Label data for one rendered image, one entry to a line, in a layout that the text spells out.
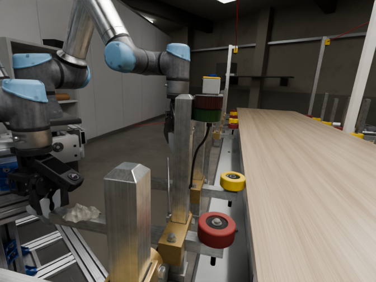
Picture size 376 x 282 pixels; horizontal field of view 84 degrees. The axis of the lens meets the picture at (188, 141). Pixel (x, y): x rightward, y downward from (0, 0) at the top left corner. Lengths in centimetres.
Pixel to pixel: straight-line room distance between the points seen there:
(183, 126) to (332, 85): 618
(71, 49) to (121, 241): 83
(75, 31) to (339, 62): 613
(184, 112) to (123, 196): 25
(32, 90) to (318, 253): 65
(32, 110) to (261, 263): 54
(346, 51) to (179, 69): 604
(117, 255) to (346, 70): 641
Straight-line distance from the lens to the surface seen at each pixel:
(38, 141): 58
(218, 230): 46
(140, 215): 23
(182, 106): 43
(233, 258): 83
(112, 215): 23
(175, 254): 48
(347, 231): 59
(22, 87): 56
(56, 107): 96
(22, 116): 57
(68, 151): 83
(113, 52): 62
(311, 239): 52
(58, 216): 64
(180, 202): 50
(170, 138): 71
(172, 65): 68
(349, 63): 651
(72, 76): 99
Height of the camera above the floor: 119
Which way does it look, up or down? 15 degrees down
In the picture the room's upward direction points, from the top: 3 degrees clockwise
